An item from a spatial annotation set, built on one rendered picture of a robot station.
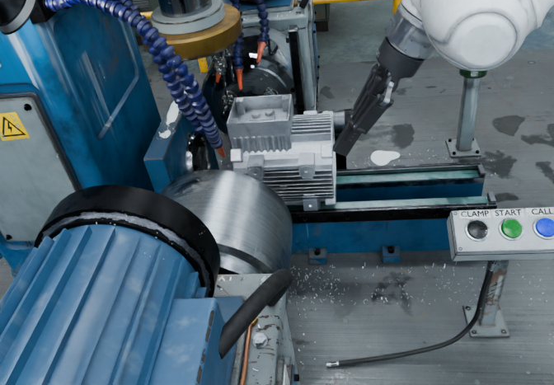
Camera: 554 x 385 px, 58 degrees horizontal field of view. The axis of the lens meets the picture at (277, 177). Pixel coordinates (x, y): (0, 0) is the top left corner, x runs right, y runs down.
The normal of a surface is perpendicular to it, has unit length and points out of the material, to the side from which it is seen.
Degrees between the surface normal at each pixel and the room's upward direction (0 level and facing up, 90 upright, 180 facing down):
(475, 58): 89
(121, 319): 41
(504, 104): 0
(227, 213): 21
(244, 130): 90
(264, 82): 90
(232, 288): 0
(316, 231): 90
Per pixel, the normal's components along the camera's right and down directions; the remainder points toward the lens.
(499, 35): -0.27, 0.69
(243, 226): 0.47, -0.66
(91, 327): 0.26, -0.73
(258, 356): -0.12, -0.78
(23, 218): -0.07, 0.63
